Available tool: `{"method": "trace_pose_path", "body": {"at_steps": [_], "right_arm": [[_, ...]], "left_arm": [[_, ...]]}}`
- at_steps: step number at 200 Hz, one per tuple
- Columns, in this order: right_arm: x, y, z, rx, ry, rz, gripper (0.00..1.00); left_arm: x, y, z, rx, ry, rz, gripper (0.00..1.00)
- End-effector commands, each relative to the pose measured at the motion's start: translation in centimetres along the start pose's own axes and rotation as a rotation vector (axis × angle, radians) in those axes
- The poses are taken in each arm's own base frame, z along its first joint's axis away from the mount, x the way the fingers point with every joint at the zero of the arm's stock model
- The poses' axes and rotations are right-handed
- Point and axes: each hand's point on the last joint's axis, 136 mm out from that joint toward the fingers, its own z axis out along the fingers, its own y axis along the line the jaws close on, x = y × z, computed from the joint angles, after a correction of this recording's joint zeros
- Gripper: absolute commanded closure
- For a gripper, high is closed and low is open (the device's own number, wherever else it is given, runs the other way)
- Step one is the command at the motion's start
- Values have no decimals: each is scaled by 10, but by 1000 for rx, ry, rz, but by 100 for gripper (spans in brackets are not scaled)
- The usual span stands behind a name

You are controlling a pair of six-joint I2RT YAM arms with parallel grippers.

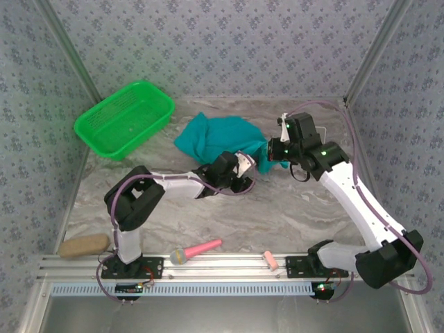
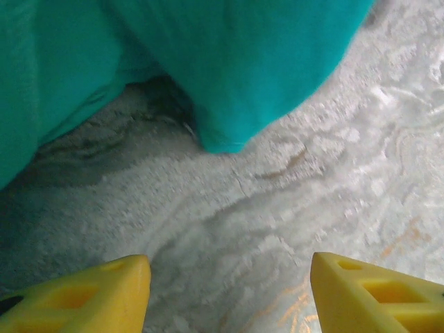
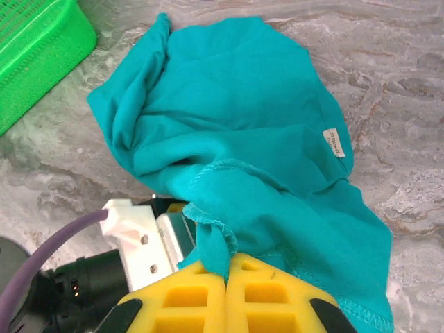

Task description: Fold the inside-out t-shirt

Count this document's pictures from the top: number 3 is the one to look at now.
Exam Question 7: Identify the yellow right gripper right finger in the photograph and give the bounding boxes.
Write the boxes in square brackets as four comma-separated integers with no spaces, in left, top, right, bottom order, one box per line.
[225,252,360,333]

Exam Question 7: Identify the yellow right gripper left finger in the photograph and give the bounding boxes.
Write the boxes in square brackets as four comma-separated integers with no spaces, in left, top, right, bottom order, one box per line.
[88,260,228,333]

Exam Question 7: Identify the teal t-shirt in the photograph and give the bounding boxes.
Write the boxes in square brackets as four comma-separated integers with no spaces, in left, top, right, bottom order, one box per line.
[86,12,395,333]

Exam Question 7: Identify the green plastic basket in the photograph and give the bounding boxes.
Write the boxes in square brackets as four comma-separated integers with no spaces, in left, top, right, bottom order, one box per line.
[0,0,98,137]

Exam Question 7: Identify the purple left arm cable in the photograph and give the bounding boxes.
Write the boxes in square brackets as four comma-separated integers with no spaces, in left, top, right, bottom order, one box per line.
[0,210,109,329]

